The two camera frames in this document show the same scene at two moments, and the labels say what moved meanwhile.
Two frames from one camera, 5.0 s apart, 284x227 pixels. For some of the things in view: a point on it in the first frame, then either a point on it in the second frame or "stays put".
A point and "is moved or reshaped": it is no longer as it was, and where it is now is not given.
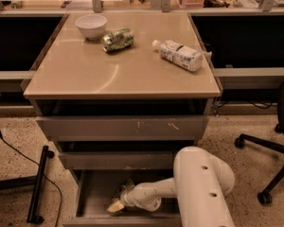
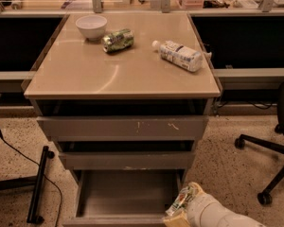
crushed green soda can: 118,39 stays put
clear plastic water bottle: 179,54 stays put
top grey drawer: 122,119 stays put
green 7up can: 117,195 is moved or reshaped
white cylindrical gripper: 128,197 to 198,209
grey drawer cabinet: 120,94 stays put
